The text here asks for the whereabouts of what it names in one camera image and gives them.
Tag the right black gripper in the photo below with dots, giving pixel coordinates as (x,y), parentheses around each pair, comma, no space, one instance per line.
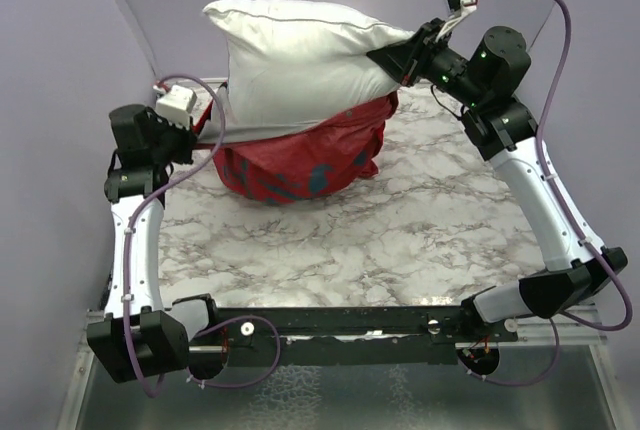
(408,62)

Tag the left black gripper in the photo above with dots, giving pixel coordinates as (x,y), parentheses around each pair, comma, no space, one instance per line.
(186,138)

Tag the white pillow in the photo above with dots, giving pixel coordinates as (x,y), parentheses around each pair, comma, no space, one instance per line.
(294,64)

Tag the red printed pillowcase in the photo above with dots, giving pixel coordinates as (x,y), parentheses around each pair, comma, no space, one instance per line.
(316,163)

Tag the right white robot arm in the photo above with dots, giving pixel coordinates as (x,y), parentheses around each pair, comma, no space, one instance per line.
(577,263)

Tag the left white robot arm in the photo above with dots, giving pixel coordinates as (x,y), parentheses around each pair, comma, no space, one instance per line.
(139,336)

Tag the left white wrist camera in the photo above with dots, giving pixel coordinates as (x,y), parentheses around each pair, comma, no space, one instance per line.
(174,105)

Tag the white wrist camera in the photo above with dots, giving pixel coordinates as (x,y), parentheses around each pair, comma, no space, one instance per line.
(458,10)
(174,105)

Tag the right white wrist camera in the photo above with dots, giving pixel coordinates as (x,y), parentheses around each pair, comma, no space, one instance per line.
(458,10)

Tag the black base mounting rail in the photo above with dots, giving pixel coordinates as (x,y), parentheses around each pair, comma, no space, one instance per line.
(331,336)

